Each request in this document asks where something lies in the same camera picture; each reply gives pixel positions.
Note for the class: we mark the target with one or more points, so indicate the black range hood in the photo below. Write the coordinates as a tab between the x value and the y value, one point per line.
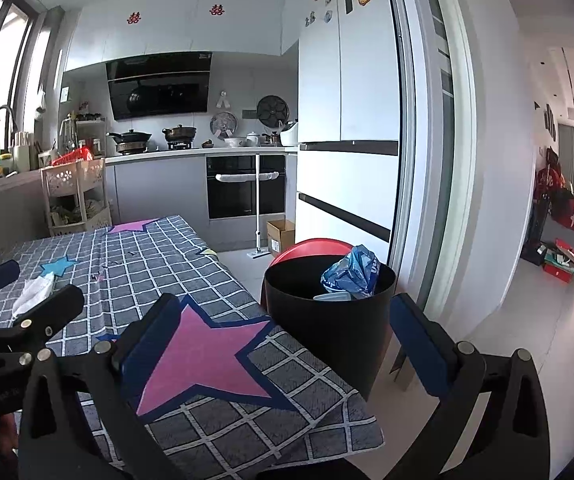
157	90

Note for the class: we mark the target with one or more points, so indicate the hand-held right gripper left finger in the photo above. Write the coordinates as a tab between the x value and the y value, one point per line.
149	345

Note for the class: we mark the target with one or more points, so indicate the white upper cabinets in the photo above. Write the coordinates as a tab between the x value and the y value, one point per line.
182	30

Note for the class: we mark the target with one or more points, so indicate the grey kitchen base cabinet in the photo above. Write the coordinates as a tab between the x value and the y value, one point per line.
157	195

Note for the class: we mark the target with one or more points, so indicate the white hanging plastic bag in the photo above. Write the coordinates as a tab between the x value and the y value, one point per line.
42	105

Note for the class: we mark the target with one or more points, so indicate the round metal steamer rack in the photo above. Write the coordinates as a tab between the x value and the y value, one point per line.
223	125

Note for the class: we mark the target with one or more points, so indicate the dark cooking pot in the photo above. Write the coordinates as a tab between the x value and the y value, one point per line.
179	134

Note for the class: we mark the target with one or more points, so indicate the grey checkered star tablecloth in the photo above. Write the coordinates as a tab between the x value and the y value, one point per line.
207	270

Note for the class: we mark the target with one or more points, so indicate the white enamel pot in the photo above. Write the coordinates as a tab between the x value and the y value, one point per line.
253	139

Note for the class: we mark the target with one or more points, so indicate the white mop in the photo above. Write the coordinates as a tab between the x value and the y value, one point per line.
257	210

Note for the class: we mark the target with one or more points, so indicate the black wok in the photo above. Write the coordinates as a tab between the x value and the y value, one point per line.
129	137

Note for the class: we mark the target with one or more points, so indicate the red paper-cut decoration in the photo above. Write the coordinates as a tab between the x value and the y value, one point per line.
216	10
134	18

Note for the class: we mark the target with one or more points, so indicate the kitchen faucet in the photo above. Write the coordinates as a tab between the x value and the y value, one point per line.
2	110

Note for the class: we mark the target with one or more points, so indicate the beige storage cart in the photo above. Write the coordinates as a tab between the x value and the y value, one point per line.
72	175

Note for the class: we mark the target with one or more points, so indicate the white sliding door frame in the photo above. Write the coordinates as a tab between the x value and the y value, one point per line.
437	110

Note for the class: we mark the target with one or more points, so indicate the kitchen window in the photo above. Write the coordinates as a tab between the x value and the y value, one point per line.
7	60

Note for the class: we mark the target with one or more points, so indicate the black trash bin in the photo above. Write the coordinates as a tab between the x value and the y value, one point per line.
327	340

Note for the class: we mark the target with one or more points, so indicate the white utensil holder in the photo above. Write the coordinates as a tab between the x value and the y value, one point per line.
22	152

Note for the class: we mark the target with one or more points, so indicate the white tissue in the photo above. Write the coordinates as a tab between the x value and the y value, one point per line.
32	295

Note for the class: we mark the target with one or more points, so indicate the blue plastic bag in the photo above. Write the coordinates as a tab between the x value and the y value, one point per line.
352	270

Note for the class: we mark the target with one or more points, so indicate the white bowl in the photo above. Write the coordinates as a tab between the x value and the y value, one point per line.
235	142

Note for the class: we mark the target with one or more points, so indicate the white refrigerator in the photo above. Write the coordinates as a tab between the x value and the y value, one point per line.
347	85

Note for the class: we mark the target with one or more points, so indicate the black box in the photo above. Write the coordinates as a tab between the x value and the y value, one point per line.
533	254

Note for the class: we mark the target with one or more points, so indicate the red plastic basket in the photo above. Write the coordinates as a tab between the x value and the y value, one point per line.
74	156

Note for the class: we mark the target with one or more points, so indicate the red flat box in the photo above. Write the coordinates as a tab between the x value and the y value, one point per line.
558	272

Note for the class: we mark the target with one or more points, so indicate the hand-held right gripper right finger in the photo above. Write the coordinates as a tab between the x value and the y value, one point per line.
422	350

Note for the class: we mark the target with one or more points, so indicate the cardboard box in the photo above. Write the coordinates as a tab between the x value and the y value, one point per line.
279	237

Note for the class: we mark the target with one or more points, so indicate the red stool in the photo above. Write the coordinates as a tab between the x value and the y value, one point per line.
302	250

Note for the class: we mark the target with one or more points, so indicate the white rice cooker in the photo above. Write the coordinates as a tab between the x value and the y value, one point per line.
289	135

